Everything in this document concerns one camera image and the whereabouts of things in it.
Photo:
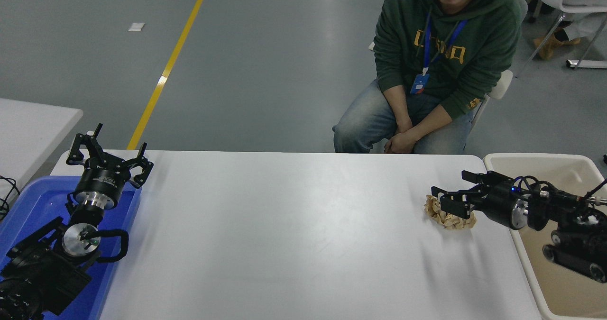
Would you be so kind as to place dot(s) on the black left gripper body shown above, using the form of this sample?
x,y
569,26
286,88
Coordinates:
x,y
102,180

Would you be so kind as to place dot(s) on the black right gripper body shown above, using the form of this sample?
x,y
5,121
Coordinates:
x,y
498,201

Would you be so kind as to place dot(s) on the tan paper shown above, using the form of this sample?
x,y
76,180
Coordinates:
x,y
455,223

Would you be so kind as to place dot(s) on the person's right forearm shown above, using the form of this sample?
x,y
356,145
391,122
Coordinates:
x,y
396,104

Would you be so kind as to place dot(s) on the person's left forearm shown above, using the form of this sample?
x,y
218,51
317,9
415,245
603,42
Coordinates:
x,y
434,121

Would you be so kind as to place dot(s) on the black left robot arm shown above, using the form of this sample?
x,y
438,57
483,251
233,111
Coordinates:
x,y
42,272

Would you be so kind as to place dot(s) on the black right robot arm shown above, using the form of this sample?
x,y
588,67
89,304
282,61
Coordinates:
x,y
576,244

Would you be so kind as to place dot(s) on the person's left hand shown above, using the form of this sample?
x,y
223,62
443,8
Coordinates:
x,y
402,143

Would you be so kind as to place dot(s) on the person's right hand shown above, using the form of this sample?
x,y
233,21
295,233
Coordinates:
x,y
404,124

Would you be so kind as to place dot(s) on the white side table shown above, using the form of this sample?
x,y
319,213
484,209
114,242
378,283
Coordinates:
x,y
28,130

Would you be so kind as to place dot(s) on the large pale plastic bin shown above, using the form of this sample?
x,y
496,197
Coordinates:
x,y
559,168

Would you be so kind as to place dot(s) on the blue plastic tray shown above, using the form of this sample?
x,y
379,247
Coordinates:
x,y
33,201

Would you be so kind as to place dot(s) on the white and grey chair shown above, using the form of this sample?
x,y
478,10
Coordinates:
x,y
502,84

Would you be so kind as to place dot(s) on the white paper scrap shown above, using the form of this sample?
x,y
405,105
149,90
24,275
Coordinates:
x,y
135,26

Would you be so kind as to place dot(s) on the seated person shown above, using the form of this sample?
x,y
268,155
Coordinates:
x,y
474,50

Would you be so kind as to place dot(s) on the tan boot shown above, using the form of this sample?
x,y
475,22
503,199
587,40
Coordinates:
x,y
545,47

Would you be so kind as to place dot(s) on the person with tan boots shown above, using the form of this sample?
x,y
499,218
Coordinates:
x,y
588,28

